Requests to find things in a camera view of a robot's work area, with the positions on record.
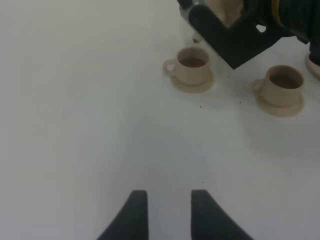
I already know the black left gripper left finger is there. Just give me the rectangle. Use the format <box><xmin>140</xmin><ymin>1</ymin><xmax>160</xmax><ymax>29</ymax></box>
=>
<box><xmin>98</xmin><ymin>190</ymin><xmax>149</xmax><ymax>240</ymax></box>

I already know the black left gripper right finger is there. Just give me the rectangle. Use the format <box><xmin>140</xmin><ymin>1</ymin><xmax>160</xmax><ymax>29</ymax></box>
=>
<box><xmin>190</xmin><ymin>190</ymin><xmax>252</xmax><ymax>240</ymax></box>

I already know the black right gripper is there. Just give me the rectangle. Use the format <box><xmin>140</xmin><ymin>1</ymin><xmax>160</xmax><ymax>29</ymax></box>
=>
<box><xmin>241</xmin><ymin>0</ymin><xmax>320</xmax><ymax>67</ymax></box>

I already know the tan ceramic teapot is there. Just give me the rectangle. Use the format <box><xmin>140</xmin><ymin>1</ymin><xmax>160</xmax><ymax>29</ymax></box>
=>
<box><xmin>189</xmin><ymin>0</ymin><xmax>245</xmax><ymax>46</ymax></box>

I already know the tan teacup near centre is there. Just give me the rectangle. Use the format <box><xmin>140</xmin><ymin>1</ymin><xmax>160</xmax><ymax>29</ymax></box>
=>
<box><xmin>252</xmin><ymin>65</ymin><xmax>305</xmax><ymax>108</ymax></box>

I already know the tan teacup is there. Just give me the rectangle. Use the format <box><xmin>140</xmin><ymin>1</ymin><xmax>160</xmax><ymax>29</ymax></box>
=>
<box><xmin>162</xmin><ymin>47</ymin><xmax>211</xmax><ymax>87</ymax></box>
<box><xmin>252</xmin><ymin>65</ymin><xmax>305</xmax><ymax>108</ymax></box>

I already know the tan saucer near centre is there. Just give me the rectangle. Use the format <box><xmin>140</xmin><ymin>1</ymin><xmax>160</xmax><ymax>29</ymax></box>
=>
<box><xmin>255</xmin><ymin>95</ymin><xmax>305</xmax><ymax>118</ymax></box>

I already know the tan teacup far left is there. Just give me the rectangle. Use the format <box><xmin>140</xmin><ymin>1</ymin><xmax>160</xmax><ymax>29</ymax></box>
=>
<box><xmin>162</xmin><ymin>47</ymin><xmax>211</xmax><ymax>87</ymax></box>

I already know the tan saucer far left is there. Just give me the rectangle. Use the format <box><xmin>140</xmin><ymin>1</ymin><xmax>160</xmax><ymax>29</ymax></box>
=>
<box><xmin>170</xmin><ymin>70</ymin><xmax>215</xmax><ymax>94</ymax></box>

